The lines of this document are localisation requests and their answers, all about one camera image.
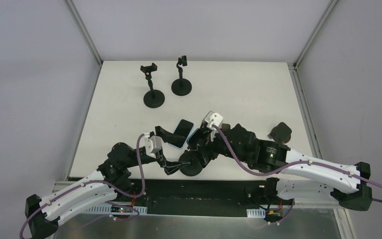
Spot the blue phone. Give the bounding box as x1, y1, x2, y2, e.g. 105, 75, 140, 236
187, 128, 206, 151

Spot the black phone stand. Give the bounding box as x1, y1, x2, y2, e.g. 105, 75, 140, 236
171, 55, 192, 96
179, 150, 203, 177
140, 63, 165, 109

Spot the blue-cased phone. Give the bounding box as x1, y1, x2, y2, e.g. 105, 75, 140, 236
169, 119, 194, 149

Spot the black phone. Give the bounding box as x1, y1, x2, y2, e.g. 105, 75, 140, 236
221, 123, 231, 131

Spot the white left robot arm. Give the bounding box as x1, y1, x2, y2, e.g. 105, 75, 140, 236
19, 126, 188, 239

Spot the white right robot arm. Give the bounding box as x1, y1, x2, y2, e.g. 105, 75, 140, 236
179, 124, 373, 211

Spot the small black brown wedge stand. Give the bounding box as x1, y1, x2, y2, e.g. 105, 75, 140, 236
268, 122, 292, 144

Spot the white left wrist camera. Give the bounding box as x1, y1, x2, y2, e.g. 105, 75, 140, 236
144, 132, 163, 160

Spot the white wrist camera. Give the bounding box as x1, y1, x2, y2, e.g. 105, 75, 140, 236
144, 132, 163, 160
200, 111, 224, 141

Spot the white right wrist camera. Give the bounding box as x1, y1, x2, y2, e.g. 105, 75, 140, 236
200, 111, 224, 141

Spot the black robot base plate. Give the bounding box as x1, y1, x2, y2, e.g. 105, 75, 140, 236
135, 179, 280, 217

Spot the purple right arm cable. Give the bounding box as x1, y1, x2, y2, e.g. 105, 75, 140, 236
212, 124, 382, 228

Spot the white slotted cable duct left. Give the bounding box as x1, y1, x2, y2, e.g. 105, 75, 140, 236
83, 203, 148, 216

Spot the white slotted cable duct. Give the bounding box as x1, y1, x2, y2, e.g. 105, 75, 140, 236
83, 203, 148, 216
246, 208, 266, 219

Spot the white slotted cable duct right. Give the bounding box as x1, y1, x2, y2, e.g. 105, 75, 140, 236
246, 208, 266, 219

